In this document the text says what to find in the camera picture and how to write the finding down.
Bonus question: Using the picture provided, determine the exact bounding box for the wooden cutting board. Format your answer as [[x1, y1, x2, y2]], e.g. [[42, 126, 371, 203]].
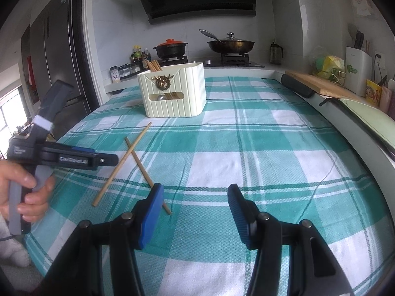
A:
[[285, 70, 365, 97]]

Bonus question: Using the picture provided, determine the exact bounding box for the clear spice container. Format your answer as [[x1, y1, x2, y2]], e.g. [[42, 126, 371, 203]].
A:
[[120, 63, 139, 77]]

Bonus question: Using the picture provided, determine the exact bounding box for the yellow plastic bag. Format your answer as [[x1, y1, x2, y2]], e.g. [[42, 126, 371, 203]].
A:
[[312, 55, 346, 79]]

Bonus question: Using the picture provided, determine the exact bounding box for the teal plaid tablecloth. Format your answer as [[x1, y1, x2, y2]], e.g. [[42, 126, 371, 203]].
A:
[[25, 75, 395, 296]]

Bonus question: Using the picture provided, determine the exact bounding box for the cream ribbed utensil holder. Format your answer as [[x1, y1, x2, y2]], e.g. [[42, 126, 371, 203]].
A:
[[137, 62, 207, 118]]

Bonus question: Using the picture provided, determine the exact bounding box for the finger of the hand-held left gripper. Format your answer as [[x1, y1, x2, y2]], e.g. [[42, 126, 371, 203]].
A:
[[46, 143, 97, 155], [41, 144, 120, 171]]

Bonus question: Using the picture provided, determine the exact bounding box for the window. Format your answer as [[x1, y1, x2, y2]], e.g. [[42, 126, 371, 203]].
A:
[[0, 89, 31, 161]]

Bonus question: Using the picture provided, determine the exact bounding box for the metal wire rack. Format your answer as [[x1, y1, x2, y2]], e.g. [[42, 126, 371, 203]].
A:
[[321, 69, 347, 86]]

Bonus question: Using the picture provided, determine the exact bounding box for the dark grey refrigerator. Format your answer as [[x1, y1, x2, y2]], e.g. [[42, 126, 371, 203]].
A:
[[19, 0, 99, 121]]

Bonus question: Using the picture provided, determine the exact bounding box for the white knife block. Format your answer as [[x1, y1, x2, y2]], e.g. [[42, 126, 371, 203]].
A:
[[344, 46, 372, 97]]

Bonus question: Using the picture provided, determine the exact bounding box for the black rolled mat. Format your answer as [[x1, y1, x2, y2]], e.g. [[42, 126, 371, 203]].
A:
[[279, 73, 316, 98]]

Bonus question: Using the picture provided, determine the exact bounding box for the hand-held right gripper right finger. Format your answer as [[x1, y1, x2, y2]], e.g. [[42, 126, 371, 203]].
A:
[[227, 183, 355, 296]]

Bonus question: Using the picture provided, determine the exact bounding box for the person's left hand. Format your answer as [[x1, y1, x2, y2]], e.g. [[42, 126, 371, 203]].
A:
[[0, 160, 56, 224]]

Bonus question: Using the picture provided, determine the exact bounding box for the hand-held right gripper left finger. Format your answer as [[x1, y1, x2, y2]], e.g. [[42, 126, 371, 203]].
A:
[[46, 183, 165, 296]]

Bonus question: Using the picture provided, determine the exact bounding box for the yellow red snack packet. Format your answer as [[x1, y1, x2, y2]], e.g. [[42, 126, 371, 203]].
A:
[[365, 79, 383, 105]]

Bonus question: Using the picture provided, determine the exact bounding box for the white fluffy cloth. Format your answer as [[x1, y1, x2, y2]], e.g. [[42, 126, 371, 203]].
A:
[[0, 216, 31, 267]]

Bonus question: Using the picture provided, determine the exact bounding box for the black gas stove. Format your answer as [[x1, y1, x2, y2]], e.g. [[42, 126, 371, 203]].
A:
[[157, 54, 266, 68]]

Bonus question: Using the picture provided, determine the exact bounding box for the pink packet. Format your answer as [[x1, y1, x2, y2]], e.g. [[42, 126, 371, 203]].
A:
[[381, 80, 395, 114]]

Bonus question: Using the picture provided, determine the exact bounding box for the black pot with red lid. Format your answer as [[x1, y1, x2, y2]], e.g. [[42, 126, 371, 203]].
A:
[[153, 38, 189, 59]]

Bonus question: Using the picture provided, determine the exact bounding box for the paper note on wall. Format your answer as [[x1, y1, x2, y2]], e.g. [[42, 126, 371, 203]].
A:
[[352, 0, 371, 17]]

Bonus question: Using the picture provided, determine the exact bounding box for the black range hood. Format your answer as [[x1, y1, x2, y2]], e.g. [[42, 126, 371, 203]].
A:
[[130, 0, 258, 25]]

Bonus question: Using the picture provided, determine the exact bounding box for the dark wok with lid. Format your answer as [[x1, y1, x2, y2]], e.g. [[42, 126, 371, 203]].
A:
[[199, 29, 256, 54]]

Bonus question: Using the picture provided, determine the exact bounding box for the light green board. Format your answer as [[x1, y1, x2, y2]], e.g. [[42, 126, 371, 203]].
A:
[[339, 98, 395, 158]]

